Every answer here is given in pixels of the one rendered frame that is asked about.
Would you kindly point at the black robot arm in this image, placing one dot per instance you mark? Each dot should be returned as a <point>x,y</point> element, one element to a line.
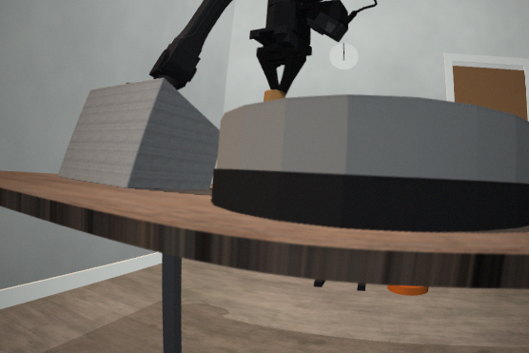
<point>178,62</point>

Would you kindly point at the bronze bushing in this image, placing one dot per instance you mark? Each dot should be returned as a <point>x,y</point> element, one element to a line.
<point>273,94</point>

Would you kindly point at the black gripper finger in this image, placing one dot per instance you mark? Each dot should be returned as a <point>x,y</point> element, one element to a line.
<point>289,55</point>
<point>299,64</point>

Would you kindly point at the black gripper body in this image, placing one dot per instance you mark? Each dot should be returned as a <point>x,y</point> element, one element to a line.
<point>284,36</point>

